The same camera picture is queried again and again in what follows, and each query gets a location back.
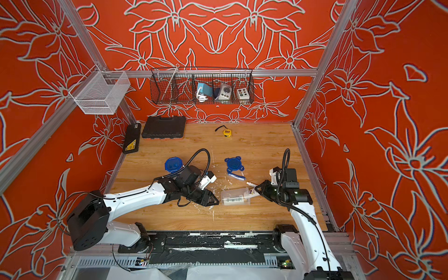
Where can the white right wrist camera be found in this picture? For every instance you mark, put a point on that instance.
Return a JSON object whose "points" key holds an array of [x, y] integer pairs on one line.
{"points": [[275, 174]]}

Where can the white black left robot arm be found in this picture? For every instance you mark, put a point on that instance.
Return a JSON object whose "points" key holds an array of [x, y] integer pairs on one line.
{"points": [[94, 220]]}

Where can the yellow tape measure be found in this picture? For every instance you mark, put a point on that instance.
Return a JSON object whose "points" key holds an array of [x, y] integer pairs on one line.
{"points": [[226, 131]]}

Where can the blue toothbrush case back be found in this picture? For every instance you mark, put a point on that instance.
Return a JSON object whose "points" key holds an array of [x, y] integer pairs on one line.
{"points": [[241, 178]]}

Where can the white button box in basket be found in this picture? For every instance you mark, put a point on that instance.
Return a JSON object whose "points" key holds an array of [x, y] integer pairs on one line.
{"points": [[243, 94]]}

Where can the grey white device in basket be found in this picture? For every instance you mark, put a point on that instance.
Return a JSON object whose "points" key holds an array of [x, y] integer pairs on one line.
{"points": [[223, 93]]}

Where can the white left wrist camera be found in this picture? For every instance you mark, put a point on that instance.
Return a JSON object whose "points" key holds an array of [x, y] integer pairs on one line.
{"points": [[207, 179]]}

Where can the blue container lid back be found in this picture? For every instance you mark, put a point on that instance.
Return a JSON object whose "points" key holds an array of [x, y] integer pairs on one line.
{"points": [[234, 164]]}

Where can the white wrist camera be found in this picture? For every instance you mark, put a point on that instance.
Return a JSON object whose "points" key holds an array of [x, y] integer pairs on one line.
{"points": [[207, 179], [275, 174]]}

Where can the blue white device in basket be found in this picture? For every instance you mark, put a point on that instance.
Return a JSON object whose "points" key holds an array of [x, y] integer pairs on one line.
{"points": [[204, 92]]}

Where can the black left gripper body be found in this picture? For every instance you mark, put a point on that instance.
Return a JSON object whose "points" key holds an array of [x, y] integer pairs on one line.
{"points": [[187, 189]]}

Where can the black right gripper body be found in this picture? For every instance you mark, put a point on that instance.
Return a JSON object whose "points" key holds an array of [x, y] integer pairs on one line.
{"points": [[269, 191]]}

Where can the black wire wall basket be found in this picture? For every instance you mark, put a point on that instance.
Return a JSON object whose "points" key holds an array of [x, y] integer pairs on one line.
{"points": [[177, 86]]}

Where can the clear plastic container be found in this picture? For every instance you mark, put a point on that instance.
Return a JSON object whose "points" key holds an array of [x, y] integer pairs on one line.
{"points": [[173, 164], [238, 196]]}

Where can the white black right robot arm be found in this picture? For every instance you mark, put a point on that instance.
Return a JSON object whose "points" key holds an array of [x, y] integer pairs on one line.
{"points": [[304, 242]]}

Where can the white wire basket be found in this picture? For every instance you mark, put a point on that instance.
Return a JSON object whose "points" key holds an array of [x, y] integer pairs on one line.
{"points": [[98, 95]]}

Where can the black tool case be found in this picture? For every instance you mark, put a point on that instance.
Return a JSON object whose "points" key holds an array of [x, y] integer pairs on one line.
{"points": [[164, 127]]}

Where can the black box yellow label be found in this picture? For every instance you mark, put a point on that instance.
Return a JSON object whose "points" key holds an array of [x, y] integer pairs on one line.
{"points": [[132, 139]]}

